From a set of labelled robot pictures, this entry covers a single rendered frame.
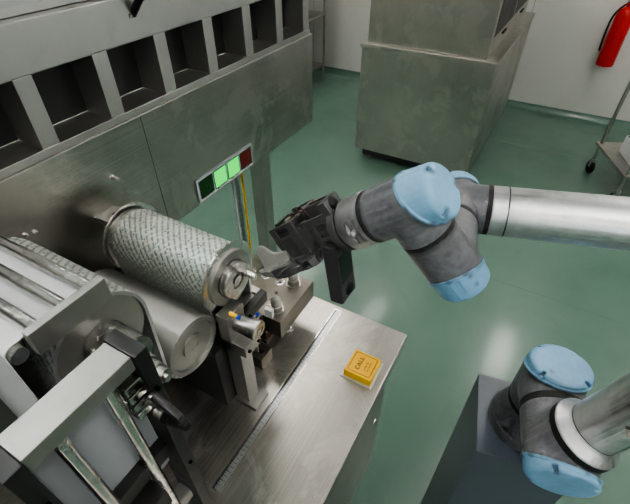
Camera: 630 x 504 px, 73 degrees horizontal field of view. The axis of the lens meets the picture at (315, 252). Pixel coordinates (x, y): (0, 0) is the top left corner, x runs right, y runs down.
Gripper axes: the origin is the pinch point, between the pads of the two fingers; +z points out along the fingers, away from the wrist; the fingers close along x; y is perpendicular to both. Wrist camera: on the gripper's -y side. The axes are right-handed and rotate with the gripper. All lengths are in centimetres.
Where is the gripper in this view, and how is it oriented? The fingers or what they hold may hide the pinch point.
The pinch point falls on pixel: (274, 266)
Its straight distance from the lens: 75.5
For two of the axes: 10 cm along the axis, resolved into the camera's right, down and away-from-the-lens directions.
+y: -5.6, -7.8, -2.7
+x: -4.9, 5.7, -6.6
